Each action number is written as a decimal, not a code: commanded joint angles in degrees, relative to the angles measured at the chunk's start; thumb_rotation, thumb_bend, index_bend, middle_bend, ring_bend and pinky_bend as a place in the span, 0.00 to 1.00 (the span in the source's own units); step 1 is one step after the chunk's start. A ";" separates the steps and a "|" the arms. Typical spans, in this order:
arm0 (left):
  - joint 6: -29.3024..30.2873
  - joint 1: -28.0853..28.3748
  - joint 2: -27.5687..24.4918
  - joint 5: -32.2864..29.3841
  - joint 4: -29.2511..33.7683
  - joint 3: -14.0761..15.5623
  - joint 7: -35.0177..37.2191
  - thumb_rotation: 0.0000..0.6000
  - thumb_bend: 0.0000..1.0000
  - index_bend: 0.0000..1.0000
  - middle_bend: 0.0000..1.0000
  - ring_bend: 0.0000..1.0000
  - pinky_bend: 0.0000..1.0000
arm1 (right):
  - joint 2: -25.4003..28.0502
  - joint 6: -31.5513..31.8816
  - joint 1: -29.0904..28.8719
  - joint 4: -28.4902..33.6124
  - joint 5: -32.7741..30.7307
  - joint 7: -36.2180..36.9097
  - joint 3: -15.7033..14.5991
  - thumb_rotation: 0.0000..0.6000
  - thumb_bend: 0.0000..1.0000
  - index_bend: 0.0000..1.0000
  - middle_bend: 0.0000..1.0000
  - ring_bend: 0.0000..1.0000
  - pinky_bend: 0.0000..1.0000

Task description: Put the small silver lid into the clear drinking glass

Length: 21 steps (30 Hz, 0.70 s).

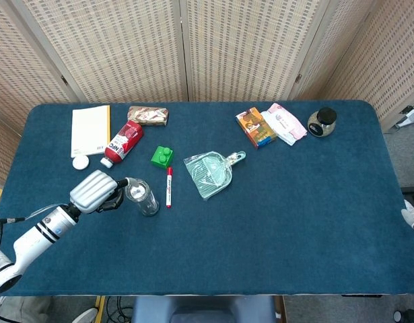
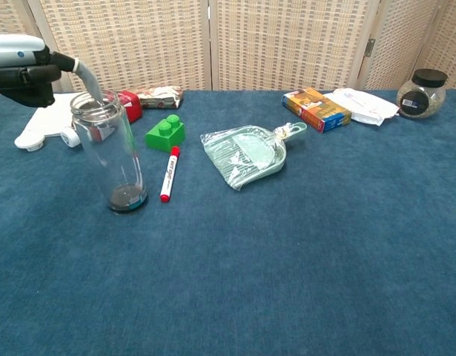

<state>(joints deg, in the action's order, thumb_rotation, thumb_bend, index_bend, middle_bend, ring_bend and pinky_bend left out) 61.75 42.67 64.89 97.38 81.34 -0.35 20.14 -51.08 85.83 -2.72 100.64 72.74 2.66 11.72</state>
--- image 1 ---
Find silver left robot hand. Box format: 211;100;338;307
69;170;131;215

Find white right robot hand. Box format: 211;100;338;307
401;199;414;247

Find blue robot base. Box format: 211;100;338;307
131;295;278;323

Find clear glass jar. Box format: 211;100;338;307
125;178;160;217

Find white round disc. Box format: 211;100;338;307
72;155;90;172

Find white notebook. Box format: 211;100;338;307
71;104;112;159

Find red juice bottle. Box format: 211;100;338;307
100;120;145;168

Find red white marker pen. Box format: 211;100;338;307
165;166;174;209

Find green toy building block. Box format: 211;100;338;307
150;145;175;168

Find brown snack package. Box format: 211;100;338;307
127;106;170;127

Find white device on floor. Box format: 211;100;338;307
394;106;414;129

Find mint dustpan in plastic bag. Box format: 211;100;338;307
183;150;247;202

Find glass jar with black lid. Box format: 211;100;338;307
307;106;338;139

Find woven folding screen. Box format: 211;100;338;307
0;0;414;182

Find blue table cloth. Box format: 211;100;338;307
0;100;414;297

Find white pink tissue pack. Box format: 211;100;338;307
260;102;308;146

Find orange cardboard box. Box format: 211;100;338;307
235;106;278;150

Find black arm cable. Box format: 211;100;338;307
0;217;26;266

